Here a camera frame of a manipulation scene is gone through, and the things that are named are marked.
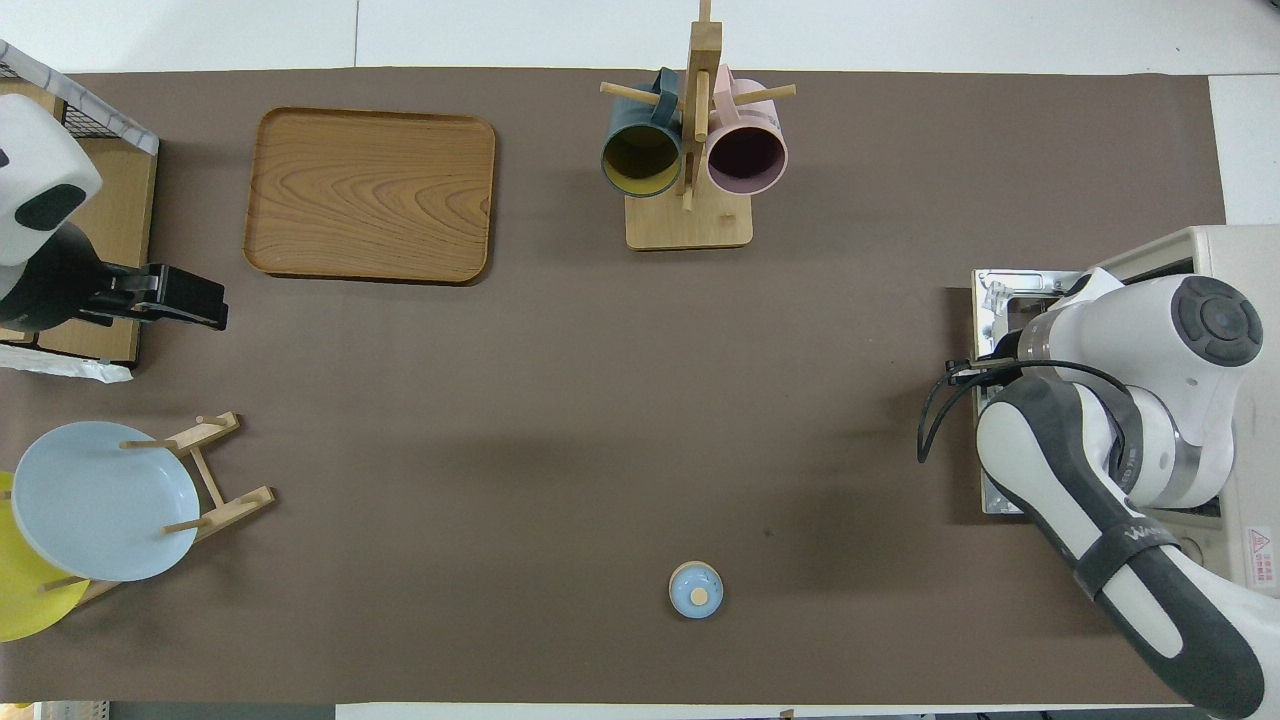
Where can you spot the light blue plate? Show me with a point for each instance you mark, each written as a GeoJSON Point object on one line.
{"type": "Point", "coordinates": [100, 500]}

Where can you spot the wooden plate rack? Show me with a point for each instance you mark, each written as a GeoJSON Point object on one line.
{"type": "Point", "coordinates": [225, 505]}

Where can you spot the dark teal mug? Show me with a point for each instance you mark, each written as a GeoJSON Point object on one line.
{"type": "Point", "coordinates": [640, 160]}

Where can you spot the wooden serving tray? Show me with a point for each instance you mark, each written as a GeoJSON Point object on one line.
{"type": "Point", "coordinates": [370, 195]}

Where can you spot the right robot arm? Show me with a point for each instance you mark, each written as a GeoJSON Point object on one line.
{"type": "Point", "coordinates": [1130, 330]}

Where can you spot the white checked cloth liner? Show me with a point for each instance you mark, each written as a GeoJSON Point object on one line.
{"type": "Point", "coordinates": [80, 98]}

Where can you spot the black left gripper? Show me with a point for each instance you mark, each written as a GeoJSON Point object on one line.
{"type": "Point", "coordinates": [180, 288]}

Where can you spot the beige toaster oven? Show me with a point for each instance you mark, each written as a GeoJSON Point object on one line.
{"type": "Point", "coordinates": [1250, 250]}

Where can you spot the wooden mug tree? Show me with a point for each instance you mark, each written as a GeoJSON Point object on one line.
{"type": "Point", "coordinates": [690, 225]}

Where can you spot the pink mug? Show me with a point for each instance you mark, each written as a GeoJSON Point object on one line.
{"type": "Point", "coordinates": [745, 160]}

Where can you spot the yellow plate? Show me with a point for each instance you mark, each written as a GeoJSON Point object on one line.
{"type": "Point", "coordinates": [20, 600]}

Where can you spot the brown table mat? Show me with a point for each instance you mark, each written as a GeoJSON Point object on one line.
{"type": "Point", "coordinates": [350, 400]}

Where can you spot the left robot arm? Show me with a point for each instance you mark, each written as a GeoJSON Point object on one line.
{"type": "Point", "coordinates": [40, 170]}

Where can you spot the crumpled white cloth piece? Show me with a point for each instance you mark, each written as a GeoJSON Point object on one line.
{"type": "Point", "coordinates": [60, 365]}

